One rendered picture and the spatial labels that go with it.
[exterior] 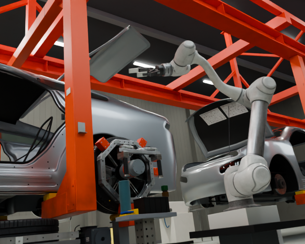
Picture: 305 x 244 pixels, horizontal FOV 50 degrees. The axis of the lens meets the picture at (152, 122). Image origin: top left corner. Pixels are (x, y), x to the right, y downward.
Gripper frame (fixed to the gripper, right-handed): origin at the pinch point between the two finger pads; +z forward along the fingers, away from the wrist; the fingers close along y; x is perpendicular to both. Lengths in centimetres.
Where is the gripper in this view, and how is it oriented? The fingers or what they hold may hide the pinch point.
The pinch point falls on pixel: (134, 72)
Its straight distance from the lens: 216.4
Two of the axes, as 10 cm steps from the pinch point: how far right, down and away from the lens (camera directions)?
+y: 4.4, 3.1, -8.4
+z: -9.0, 1.5, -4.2
